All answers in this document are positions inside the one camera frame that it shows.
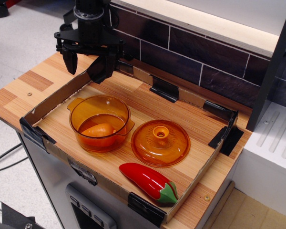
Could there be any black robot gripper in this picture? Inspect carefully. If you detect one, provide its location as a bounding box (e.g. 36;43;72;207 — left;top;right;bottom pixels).
54;14;125;84

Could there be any orange toy carrot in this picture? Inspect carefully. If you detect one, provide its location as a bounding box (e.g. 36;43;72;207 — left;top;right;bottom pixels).
78;123;116;147

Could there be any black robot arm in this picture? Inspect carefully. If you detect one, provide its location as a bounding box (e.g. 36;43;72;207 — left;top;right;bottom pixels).
54;0;125;84

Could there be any amber transparent plastic pot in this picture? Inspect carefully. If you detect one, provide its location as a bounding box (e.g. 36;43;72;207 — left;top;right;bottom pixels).
67;95;134;153

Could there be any amber transparent pot lid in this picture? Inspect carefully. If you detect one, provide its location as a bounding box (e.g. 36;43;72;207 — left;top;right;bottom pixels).
131;120;191;167

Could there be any black caster wheel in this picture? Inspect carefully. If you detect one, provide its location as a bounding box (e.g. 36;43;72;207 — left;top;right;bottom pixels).
0;0;9;18

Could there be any red toy chili pepper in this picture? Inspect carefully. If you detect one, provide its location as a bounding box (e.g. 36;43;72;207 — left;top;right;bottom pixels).
119;163;179;204

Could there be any grey oven control panel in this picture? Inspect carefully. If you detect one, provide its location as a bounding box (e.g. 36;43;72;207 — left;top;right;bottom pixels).
65;184;118;229

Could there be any white toy sink unit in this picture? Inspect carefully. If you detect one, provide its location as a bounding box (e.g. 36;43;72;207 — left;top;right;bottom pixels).
233;103;286;216

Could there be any black floor cable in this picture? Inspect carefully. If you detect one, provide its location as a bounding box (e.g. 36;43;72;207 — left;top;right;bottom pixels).
0;143;29;174

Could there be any black metal frame corner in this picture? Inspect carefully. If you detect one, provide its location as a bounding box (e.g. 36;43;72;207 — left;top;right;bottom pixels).
0;201;43;229

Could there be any dark grey vertical post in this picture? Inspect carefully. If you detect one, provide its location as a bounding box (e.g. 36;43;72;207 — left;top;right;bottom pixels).
246;20;286;131

